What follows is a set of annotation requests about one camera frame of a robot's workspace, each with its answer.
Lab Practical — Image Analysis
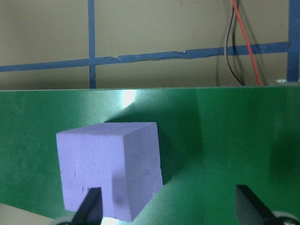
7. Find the purple foam block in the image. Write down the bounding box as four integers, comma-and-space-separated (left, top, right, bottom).
56, 121, 164, 223

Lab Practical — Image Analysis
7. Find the green conveyor belt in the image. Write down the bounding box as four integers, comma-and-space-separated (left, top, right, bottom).
0, 79, 300, 225

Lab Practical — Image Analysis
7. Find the thin red wire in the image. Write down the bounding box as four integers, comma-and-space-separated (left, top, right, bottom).
231, 0, 263, 87

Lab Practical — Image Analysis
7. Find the thin dark wire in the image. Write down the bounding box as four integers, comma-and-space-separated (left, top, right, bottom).
224, 0, 244, 87

